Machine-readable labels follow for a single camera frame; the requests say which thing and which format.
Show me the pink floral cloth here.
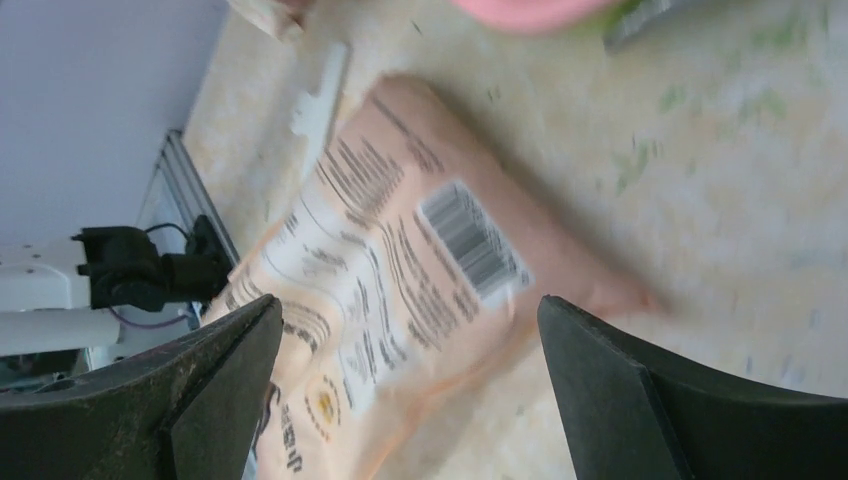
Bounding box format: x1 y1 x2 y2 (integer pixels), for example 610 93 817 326
228 0 315 40

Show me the metal litter scoop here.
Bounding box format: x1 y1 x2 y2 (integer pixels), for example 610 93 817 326
602 0 692 52

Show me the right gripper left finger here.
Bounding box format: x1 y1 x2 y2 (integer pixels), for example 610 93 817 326
1 295 283 479

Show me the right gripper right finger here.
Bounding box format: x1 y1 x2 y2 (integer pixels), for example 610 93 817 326
537 296 847 479

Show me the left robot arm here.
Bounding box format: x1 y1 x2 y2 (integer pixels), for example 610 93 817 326
1 215 233 393

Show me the pink cat litter bag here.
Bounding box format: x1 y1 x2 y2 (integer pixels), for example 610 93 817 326
206 75 658 479

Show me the pink and green litter box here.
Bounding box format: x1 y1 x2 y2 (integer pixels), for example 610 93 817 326
453 0 626 34

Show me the white bag sealing clip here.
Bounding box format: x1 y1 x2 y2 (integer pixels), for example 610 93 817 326
289 42 350 181

